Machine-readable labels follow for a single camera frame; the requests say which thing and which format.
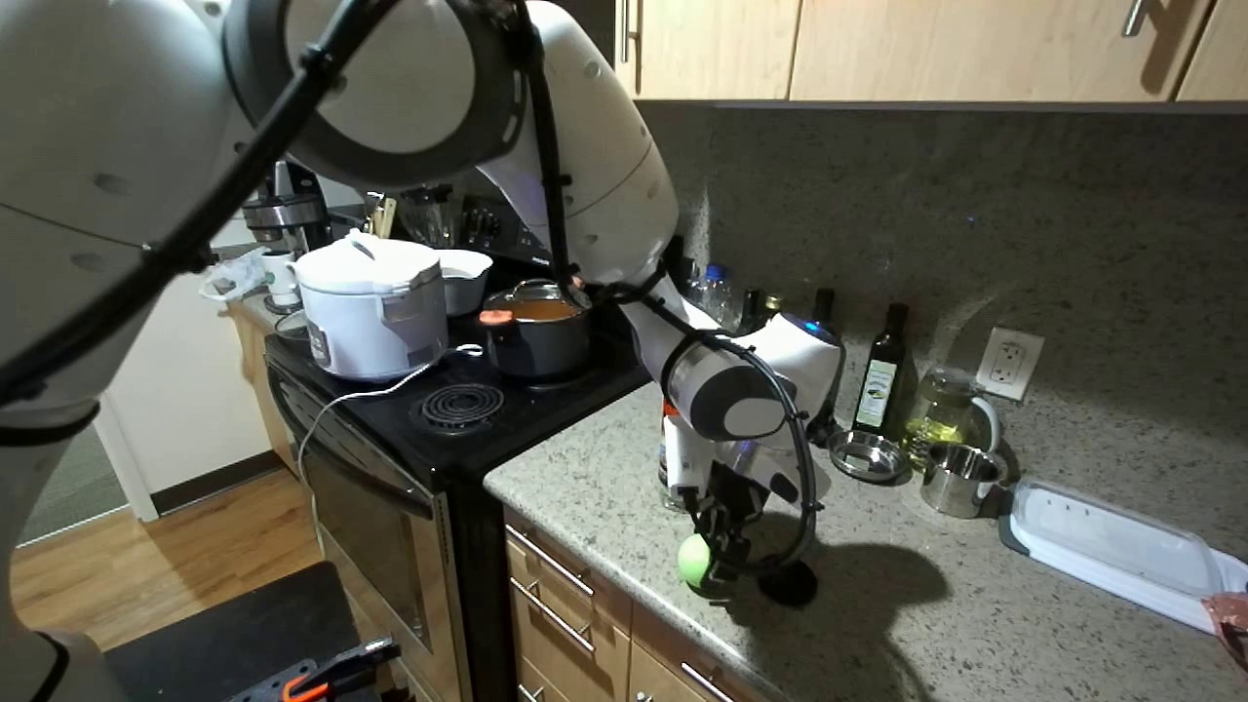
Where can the wooden upper cabinets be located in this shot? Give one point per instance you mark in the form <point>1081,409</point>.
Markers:
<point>1087,53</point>

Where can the black can lid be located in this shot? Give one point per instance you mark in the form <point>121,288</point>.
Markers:
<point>790,581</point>

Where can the green tennis ball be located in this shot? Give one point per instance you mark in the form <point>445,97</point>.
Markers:
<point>695,562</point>

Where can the black wine bottle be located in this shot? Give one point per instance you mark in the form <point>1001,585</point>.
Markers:
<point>882,367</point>

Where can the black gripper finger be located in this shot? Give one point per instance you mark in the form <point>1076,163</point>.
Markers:
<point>712,575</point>
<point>739,559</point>

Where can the glass olive oil cruet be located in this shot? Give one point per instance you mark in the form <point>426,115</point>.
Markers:
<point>949,409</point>

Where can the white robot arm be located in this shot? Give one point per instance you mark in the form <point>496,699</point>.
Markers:
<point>129,131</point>

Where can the black cooking pot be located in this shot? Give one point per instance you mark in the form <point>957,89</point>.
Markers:
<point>535,334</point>

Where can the white wall outlet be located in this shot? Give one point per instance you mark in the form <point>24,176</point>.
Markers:
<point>1007,364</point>

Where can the small steel bowl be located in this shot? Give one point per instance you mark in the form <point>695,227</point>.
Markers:
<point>868,456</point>

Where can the black kitchen stove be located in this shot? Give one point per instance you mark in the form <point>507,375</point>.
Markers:
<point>398,492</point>

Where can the large clear water bottle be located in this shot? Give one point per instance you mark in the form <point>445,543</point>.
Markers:
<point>721,299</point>

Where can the wooden lower cabinet drawers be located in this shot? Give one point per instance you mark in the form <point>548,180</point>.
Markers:
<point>578,635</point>

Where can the white rice cooker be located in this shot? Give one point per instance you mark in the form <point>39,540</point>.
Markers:
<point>371,304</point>

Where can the small steel pot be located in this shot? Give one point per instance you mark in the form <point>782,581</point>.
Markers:
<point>965,479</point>

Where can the white plastic tray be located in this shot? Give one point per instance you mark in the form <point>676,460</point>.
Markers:
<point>1133,556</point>

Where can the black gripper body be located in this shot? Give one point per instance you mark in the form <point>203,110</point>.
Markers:
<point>728,505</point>

